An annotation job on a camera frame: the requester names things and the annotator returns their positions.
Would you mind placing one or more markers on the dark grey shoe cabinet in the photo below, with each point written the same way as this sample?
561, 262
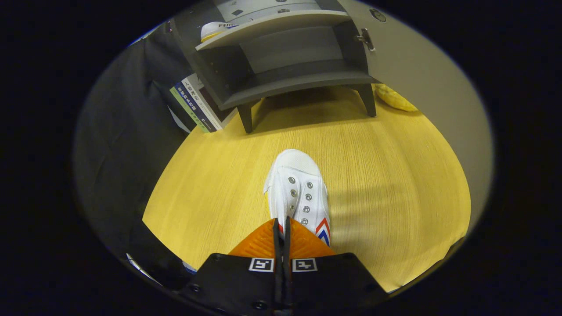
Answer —
290, 48

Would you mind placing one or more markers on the green spine book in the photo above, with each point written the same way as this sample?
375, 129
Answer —
189, 112

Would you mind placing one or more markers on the yellow plush toy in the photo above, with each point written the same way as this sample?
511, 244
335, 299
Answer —
395, 98

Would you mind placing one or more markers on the white canvas shoe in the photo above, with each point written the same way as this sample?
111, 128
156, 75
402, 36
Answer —
213, 30
296, 184

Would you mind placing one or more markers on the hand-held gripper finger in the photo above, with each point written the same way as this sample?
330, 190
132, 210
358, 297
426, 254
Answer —
276, 285
287, 285

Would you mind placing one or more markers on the black backdrop cloth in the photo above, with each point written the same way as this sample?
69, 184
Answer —
123, 153

